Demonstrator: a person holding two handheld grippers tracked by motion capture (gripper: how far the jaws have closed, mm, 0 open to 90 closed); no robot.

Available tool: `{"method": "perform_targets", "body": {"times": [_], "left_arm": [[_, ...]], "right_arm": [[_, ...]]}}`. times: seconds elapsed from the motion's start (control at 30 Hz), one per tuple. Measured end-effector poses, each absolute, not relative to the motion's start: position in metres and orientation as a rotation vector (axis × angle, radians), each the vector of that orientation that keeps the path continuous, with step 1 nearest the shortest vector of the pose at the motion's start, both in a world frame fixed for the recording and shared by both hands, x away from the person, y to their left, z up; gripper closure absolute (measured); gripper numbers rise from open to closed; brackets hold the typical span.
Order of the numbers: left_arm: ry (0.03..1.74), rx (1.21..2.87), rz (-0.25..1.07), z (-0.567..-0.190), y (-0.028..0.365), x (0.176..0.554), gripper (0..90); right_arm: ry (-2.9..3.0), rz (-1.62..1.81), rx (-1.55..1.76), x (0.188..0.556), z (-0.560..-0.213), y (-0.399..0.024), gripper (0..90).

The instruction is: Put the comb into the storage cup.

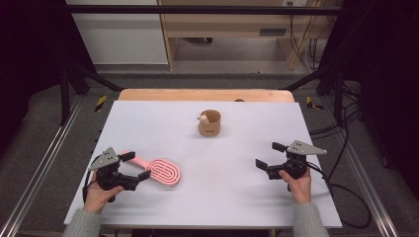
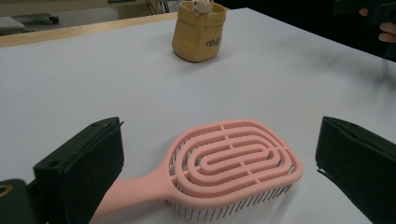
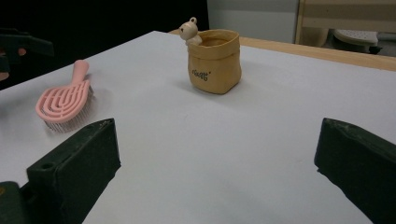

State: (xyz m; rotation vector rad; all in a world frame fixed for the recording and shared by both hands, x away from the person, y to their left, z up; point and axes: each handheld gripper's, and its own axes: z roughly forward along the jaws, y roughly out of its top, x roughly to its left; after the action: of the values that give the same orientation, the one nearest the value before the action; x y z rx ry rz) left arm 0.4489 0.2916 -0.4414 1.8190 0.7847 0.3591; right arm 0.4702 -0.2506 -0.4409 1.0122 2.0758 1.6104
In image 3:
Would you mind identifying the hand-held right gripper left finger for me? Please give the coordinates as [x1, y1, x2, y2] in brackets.
[19, 118, 122, 224]

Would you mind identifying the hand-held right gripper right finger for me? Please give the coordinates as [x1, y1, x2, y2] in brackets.
[313, 117, 396, 224]

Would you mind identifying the brown plush toy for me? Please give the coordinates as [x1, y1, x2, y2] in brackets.
[178, 17, 243, 95]

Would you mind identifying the black curtain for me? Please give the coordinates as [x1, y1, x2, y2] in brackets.
[0, 0, 210, 91]

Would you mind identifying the white table board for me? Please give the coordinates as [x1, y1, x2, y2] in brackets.
[0, 30, 396, 224]

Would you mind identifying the wooden table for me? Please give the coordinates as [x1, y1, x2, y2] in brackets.
[168, 28, 396, 73]

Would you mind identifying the white perforated stool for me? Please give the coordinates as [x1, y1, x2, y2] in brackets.
[331, 28, 385, 55]

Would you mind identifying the wooden desk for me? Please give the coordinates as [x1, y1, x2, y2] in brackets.
[293, 0, 396, 49]

